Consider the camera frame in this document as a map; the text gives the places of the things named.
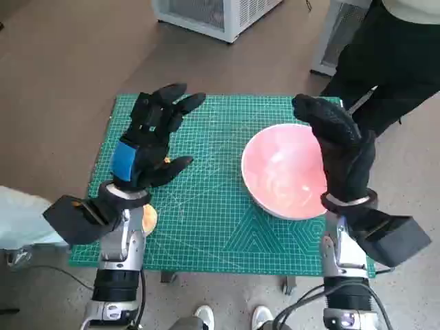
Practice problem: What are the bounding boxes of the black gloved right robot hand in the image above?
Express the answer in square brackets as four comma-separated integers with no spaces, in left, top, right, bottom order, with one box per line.
[291,93,377,202]

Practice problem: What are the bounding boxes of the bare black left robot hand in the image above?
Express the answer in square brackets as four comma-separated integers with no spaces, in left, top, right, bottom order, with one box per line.
[109,82,206,189]

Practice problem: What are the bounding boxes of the round toy bread bun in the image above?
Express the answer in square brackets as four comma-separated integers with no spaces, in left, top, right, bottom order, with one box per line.
[142,204,158,237]

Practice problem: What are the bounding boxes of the pink bowl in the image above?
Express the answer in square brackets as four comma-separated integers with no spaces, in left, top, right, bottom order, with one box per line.
[241,124,328,221]

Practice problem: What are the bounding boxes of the green cutting mat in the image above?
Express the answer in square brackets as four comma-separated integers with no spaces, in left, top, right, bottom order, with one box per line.
[68,94,376,278]

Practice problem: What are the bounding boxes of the person in black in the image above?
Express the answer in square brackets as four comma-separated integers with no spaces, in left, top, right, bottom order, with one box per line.
[319,0,440,137]

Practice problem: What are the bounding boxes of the white mesh cabinet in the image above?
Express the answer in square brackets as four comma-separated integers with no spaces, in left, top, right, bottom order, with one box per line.
[151,0,285,44]
[310,0,367,75]

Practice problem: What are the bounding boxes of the person in light trousers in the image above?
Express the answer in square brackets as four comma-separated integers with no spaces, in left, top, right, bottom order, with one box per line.
[0,185,72,272]

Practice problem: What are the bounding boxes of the person's white shoe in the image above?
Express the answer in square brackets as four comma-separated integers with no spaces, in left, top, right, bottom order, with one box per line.
[252,305,274,330]
[194,305,215,330]

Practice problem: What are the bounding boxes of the person's grey trouser leg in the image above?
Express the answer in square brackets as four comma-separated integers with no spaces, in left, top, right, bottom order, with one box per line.
[171,315,204,330]

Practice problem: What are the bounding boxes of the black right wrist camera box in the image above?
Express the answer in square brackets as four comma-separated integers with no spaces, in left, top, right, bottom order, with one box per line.
[350,206,432,267]

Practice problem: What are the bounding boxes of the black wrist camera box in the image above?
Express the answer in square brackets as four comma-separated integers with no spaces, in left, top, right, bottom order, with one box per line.
[350,206,432,267]
[43,195,114,245]

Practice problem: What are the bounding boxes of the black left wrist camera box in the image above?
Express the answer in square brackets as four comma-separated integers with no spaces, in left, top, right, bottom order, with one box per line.
[43,195,114,245]

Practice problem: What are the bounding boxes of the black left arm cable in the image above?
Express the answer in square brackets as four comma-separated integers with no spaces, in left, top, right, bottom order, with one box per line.
[129,267,147,330]

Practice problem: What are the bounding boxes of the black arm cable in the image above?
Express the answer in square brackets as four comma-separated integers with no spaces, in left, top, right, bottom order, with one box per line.
[274,283,327,330]
[129,267,147,330]

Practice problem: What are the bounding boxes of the thin black floor cable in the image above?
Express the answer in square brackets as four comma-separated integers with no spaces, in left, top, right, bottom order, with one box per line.
[10,264,96,288]

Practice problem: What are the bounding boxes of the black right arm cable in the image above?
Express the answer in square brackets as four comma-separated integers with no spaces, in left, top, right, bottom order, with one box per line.
[274,283,327,330]

